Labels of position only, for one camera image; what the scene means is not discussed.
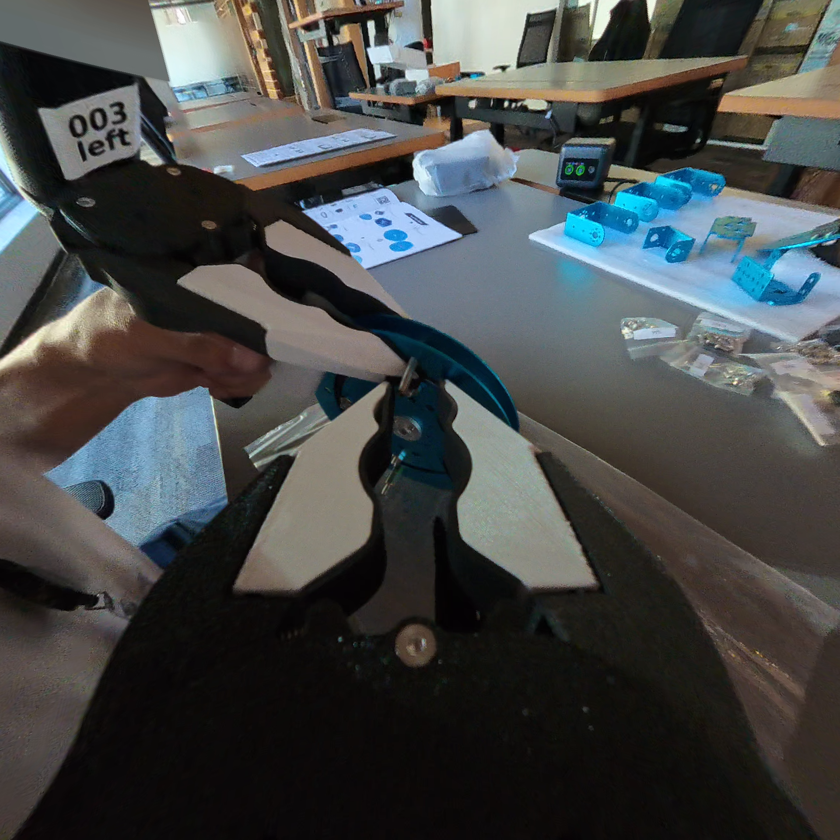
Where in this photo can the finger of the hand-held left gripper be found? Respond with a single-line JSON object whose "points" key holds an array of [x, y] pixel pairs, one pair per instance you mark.
{"points": [[295, 334], [328, 262]]}

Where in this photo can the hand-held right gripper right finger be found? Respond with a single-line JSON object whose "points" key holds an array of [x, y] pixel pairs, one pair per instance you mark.
{"points": [[518, 512]]}

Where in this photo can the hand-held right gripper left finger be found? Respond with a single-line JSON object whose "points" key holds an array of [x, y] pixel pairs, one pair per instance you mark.
{"points": [[315, 512]]}

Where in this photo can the blue round metal disc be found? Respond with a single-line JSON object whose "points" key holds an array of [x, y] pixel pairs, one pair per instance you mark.
{"points": [[472, 367]]}

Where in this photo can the person's left forearm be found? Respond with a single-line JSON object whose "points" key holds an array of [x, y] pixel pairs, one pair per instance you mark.
{"points": [[39, 367]]}

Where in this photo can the wood-edged neighbouring desk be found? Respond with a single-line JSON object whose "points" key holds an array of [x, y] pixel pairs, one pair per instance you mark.
{"points": [[223, 141]]}

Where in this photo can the grey desk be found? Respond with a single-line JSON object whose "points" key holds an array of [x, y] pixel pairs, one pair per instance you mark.
{"points": [[538, 315]]}

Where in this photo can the wood-edged background desk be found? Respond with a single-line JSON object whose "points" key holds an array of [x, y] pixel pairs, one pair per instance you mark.
{"points": [[781, 95], [590, 75]]}

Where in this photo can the person's left hand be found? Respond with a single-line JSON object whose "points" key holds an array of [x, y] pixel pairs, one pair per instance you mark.
{"points": [[177, 361]]}

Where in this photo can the printed instruction sheet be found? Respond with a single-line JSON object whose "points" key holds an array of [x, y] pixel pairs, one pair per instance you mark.
{"points": [[380, 226]]}

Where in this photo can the long printed paper strip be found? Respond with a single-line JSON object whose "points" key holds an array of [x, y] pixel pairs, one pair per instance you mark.
{"points": [[315, 148]]}

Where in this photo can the flat black card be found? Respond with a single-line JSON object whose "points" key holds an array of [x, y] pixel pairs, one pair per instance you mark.
{"points": [[453, 220]]}

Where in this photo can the person's blue trouser leg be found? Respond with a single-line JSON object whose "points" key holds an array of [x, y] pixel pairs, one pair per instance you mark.
{"points": [[174, 541]]}

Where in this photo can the white package in plastic bag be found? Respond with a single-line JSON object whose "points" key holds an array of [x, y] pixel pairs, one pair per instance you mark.
{"points": [[459, 167]]}

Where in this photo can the wooden storage shelf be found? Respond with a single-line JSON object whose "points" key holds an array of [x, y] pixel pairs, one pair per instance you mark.
{"points": [[367, 59]]}

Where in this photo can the clear plastic bag sheet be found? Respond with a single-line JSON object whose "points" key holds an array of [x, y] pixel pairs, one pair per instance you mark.
{"points": [[722, 590]]}

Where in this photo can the person's black shoe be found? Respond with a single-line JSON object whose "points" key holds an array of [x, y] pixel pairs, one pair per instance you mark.
{"points": [[92, 499]]}

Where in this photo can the set of blue metal brackets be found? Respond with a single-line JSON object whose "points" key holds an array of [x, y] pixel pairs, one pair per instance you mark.
{"points": [[597, 223]]}

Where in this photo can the white foam board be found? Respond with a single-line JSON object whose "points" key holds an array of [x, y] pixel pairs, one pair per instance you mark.
{"points": [[656, 275]]}

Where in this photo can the small black screen device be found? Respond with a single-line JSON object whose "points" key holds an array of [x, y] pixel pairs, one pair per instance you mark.
{"points": [[584, 164]]}

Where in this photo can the person's beige shirt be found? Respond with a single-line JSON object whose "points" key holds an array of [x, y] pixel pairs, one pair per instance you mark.
{"points": [[46, 656]]}

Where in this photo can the black office chair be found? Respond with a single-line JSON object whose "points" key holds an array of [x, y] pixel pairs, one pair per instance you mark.
{"points": [[535, 36]]}

